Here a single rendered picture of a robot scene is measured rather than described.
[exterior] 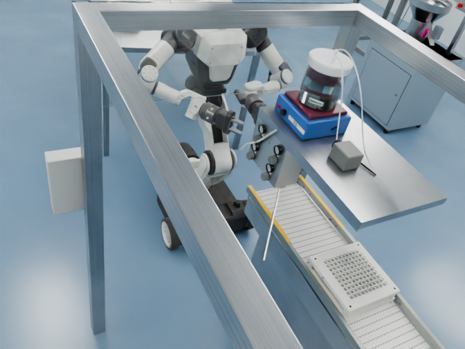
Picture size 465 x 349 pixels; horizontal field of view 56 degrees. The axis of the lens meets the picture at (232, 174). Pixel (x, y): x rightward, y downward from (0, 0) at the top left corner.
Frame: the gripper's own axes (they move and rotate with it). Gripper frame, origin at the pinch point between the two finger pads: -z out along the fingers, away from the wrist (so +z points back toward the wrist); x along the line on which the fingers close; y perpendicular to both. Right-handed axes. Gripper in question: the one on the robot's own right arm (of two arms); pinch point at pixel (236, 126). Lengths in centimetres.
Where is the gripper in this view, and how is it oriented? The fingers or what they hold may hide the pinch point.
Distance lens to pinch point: 202.7
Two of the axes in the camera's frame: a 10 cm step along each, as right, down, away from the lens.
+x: -1.8, 7.4, 6.4
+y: -5.1, 4.9, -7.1
